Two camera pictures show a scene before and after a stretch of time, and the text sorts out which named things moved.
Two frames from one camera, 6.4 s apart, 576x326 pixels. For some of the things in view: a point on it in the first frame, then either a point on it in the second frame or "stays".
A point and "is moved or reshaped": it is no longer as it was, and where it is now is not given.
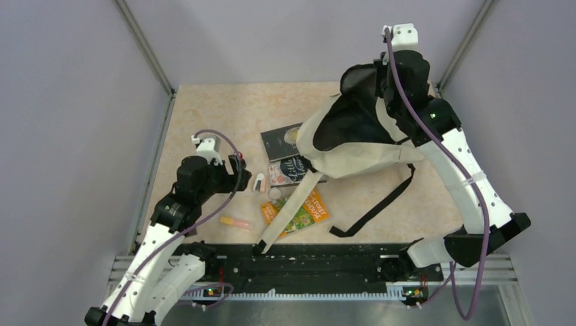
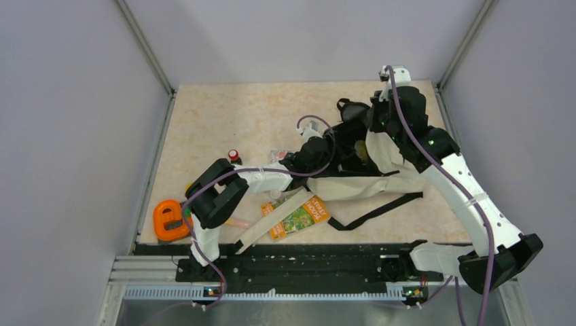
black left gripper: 238,180 to 329,147
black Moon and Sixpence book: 281,143 to 361,149
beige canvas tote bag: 349,134 is moved or reshaped
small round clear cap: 275,193 stays
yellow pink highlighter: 236,222 stays
